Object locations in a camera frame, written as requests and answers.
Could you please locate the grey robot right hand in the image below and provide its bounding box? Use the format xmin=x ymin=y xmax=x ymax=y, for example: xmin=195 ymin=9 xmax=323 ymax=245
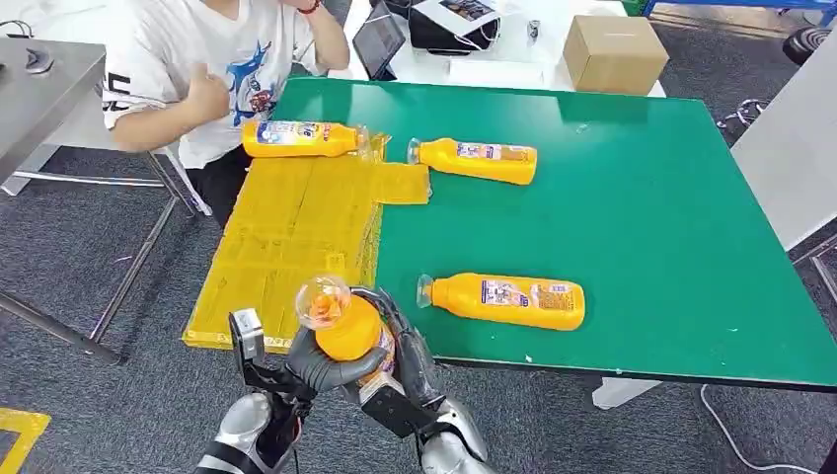
xmin=349 ymin=286 xmax=448 ymax=412

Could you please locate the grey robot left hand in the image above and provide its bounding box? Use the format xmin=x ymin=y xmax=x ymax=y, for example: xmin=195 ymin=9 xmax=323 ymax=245
xmin=284 ymin=325 xmax=389 ymax=396

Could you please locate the orange drink bottle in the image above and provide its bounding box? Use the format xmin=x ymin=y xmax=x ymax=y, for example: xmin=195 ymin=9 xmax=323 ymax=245
xmin=240 ymin=118 xmax=372 ymax=160
xmin=416 ymin=272 xmax=587 ymax=333
xmin=294 ymin=274 xmax=398 ymax=388
xmin=406 ymin=136 xmax=540 ymax=187

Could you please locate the yellow plastic sheet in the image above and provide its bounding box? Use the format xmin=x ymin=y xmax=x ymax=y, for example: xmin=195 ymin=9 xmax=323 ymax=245
xmin=181 ymin=130 xmax=433 ymax=356

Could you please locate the white table leg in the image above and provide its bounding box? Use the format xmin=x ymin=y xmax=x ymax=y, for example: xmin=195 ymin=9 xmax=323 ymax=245
xmin=591 ymin=377 xmax=663 ymax=412

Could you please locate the green table mat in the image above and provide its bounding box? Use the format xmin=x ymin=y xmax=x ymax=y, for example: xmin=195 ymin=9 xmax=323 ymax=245
xmin=270 ymin=76 xmax=837 ymax=395

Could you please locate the white flat box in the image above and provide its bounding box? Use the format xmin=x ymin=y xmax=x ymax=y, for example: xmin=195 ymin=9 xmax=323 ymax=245
xmin=447 ymin=57 xmax=548 ymax=91

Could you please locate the yellow floor tape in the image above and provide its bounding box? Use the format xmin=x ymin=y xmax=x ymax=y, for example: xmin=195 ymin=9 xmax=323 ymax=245
xmin=0 ymin=408 xmax=53 ymax=474

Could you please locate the black tablet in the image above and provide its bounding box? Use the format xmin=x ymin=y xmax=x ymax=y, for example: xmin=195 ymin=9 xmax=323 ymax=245
xmin=350 ymin=1 xmax=409 ymax=83

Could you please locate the black bag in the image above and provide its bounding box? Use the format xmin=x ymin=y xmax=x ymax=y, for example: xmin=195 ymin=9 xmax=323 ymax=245
xmin=384 ymin=0 xmax=502 ymax=57

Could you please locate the person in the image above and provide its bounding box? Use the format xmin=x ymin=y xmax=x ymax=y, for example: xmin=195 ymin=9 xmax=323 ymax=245
xmin=100 ymin=0 xmax=351 ymax=228

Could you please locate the white printed paper sheet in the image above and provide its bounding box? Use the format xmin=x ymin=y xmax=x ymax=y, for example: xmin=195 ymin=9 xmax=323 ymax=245
xmin=411 ymin=0 xmax=502 ymax=38

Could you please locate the brown cardboard box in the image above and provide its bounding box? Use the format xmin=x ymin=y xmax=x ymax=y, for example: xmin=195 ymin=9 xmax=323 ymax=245
xmin=563 ymin=14 xmax=671 ymax=98

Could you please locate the steel bench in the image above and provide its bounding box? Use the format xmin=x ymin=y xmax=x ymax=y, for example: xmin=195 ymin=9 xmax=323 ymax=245
xmin=0 ymin=38 xmax=213 ymax=367

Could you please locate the white desk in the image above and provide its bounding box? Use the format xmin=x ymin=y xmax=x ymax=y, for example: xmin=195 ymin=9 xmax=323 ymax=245
xmin=0 ymin=0 xmax=166 ymax=198

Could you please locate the white side table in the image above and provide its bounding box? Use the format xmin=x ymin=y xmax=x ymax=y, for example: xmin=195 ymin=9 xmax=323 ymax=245
xmin=729 ymin=29 xmax=837 ymax=303

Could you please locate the black wheel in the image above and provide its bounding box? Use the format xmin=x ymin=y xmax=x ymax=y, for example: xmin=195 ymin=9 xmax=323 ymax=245
xmin=783 ymin=25 xmax=836 ymax=66

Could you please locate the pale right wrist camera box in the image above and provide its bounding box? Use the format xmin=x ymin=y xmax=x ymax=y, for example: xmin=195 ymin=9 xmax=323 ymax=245
xmin=356 ymin=371 xmax=438 ymax=440

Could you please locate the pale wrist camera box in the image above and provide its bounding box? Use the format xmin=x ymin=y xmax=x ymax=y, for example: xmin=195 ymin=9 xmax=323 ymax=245
xmin=356 ymin=371 xmax=438 ymax=440
xmin=228 ymin=307 xmax=315 ymax=402

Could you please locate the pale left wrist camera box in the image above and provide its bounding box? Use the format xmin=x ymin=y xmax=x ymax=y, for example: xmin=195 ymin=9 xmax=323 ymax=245
xmin=228 ymin=307 xmax=315 ymax=402

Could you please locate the white floor cable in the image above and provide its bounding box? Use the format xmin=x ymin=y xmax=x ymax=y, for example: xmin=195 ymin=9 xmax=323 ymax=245
xmin=700 ymin=384 xmax=820 ymax=474

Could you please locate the tangled floor cable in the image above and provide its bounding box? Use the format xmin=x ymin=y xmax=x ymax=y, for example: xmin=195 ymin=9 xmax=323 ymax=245
xmin=715 ymin=98 xmax=774 ymax=130

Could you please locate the blue metal frame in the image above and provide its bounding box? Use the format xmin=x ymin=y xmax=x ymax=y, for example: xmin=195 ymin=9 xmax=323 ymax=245
xmin=643 ymin=0 xmax=837 ymax=19

